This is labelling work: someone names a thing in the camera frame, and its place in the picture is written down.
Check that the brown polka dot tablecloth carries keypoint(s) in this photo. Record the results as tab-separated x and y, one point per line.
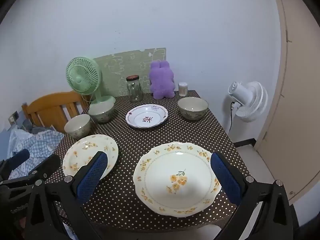
125	142

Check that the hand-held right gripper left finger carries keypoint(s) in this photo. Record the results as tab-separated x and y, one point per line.
91	180

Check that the small white toothpick holder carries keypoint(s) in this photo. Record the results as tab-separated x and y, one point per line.
182	90

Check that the large yellow flower plate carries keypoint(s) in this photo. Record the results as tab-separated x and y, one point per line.
162	175

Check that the grey floral ceramic bowl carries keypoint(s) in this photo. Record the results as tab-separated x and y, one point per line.
101	115
192	108

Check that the wooden chair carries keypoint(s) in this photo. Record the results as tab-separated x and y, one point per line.
50	102

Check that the blue checked printed blanket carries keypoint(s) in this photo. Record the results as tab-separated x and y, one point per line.
37	141

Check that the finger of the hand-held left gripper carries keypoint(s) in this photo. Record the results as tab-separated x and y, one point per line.
17	158
47	165

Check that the red flower plate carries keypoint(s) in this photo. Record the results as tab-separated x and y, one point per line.
147	117

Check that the glass jar with dark lid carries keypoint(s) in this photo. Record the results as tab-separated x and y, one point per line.
134	91

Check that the beige wooden door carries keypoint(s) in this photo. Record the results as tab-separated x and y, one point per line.
295	105

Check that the white standing fan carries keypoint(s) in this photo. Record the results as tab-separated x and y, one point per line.
250	100

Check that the grey wall socket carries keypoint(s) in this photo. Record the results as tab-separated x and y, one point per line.
15	114

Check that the green patterned board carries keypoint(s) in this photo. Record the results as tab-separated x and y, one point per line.
125	65

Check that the green desk fan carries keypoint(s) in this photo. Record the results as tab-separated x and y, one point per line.
80	77

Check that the grey striped bedding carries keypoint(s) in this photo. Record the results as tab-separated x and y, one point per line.
37	130

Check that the purple plush toy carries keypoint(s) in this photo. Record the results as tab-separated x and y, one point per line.
162	82

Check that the small yellow flower plate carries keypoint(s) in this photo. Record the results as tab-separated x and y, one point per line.
82	150

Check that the beige wall switch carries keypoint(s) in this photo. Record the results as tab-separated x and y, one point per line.
11	120

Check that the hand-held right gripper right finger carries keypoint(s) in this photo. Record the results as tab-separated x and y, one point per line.
226	180

